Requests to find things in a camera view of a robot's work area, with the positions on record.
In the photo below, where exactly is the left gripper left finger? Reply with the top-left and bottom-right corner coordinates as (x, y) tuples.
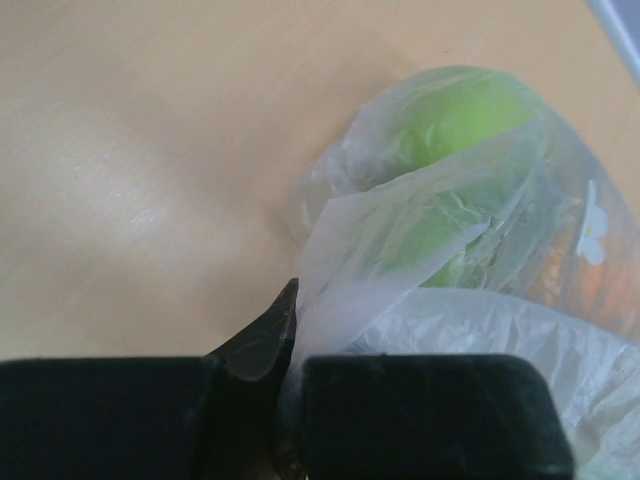
(1, 280), (298, 479)

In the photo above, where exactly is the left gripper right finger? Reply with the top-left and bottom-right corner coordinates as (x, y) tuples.
(301, 354), (575, 479)

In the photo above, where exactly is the clear plastic bag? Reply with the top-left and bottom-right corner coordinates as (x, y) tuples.
(275, 66), (639, 479)

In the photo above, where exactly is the green apple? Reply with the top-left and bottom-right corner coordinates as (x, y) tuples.
(390, 68), (534, 169)

